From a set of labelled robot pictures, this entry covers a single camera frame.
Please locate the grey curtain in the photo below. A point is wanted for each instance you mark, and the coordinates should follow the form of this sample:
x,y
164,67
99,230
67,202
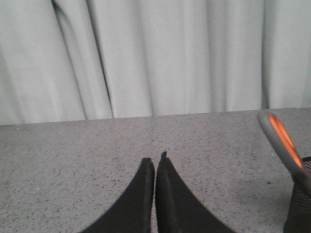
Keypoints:
x,y
93,59

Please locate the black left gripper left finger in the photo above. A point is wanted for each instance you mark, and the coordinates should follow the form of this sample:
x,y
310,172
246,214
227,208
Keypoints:
x,y
131,213

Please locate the grey orange scissors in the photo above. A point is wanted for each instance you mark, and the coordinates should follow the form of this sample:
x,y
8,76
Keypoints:
x,y
284,147

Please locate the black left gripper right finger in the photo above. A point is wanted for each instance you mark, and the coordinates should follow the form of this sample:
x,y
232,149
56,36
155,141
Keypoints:
x,y
177,208

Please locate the black mesh pen bin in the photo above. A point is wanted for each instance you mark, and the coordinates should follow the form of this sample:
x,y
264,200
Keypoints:
x,y
299,214

